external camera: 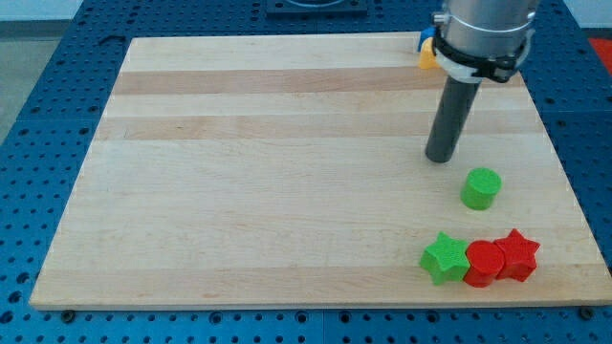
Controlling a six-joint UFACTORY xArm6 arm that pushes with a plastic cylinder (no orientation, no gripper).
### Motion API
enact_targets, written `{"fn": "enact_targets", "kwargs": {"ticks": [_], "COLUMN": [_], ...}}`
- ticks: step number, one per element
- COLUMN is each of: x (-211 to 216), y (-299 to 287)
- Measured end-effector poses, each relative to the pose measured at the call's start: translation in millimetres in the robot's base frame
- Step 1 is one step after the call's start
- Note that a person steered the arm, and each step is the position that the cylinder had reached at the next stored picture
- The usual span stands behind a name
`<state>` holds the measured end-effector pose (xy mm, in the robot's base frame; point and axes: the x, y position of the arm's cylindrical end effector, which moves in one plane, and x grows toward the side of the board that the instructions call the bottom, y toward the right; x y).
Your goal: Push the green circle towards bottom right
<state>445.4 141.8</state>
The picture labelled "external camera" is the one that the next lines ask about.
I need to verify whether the red star block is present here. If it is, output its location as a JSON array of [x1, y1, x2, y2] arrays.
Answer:
[[493, 228, 540, 282]]

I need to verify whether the red cylinder block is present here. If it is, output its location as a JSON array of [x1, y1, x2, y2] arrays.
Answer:
[[463, 240, 505, 288]]

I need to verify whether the black and white clamp ring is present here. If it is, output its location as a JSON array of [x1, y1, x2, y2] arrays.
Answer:
[[431, 28, 536, 85]]

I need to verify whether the green cylinder block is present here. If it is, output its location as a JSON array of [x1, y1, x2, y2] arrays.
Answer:
[[460, 167, 502, 210]]

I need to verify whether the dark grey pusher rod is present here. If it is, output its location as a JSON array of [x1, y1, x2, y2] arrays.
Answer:
[[425, 76, 480, 163]]

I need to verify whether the yellow block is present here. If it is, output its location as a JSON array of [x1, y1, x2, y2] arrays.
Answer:
[[418, 37, 440, 70]]

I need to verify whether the green star block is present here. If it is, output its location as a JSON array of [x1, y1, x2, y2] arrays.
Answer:
[[419, 231, 470, 286]]

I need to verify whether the wooden board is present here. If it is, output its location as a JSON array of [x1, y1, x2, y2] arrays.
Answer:
[[30, 32, 611, 311]]

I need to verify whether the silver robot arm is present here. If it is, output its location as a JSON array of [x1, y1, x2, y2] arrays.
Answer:
[[432, 0, 539, 58]]

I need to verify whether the blue block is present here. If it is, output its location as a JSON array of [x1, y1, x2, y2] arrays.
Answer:
[[417, 26, 436, 52]]

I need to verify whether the dark mounting plate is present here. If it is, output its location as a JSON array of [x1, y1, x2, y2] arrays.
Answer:
[[265, 0, 368, 17]]

